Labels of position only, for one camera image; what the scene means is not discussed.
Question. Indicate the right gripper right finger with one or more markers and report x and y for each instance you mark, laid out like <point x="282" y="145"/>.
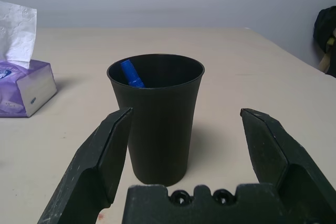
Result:
<point x="275" y="150"/>

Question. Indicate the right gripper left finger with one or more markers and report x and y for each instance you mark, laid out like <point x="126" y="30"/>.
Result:
<point x="89" y="161"/>

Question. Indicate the black plastic cup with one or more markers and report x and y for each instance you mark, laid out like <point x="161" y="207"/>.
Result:
<point x="157" y="129"/>

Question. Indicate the blue marker pen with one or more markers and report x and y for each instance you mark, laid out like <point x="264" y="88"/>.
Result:
<point x="131" y="73"/>

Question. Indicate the purple tissue pack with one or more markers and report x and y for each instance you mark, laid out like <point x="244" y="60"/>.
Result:
<point x="15" y="95"/>

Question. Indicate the yellow green bag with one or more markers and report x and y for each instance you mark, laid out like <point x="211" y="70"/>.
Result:
<point x="331" y="41"/>

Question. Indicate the black jacket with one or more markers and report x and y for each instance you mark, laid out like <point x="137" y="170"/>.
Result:
<point x="325" y="24"/>

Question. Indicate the white tissue sheet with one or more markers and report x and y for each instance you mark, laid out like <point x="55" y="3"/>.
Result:
<point x="15" y="32"/>

